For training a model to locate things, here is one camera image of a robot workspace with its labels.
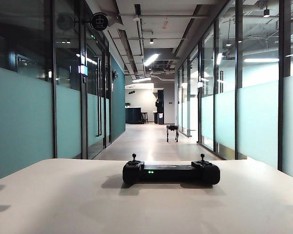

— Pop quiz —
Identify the dark bar counter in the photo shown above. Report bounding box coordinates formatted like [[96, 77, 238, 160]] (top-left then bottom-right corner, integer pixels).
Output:
[[126, 107, 143, 124]]

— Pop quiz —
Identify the long vertical door handle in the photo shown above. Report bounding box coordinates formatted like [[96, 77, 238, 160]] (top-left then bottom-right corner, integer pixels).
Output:
[[95, 56, 103, 137]]

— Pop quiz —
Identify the small lit door display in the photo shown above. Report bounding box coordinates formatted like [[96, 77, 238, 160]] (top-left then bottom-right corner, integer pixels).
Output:
[[78, 63, 89, 77]]

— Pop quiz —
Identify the black quadruped robot dog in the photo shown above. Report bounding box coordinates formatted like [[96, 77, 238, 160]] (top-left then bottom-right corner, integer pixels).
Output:
[[166, 124, 180, 143]]

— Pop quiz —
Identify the tall black kiosk machine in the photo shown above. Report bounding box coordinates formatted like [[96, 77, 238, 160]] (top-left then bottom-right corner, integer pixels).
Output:
[[155, 89, 166, 125]]

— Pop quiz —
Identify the black remote control with joysticks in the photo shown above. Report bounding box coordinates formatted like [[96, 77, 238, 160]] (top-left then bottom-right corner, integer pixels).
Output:
[[122, 153, 221, 187]]

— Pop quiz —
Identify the round black hanging sign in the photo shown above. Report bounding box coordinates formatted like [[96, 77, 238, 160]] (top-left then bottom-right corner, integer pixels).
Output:
[[82, 12, 109, 31]]

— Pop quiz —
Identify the long bright ceiling light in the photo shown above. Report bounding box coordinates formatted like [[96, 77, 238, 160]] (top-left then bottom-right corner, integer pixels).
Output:
[[144, 53, 160, 67]]

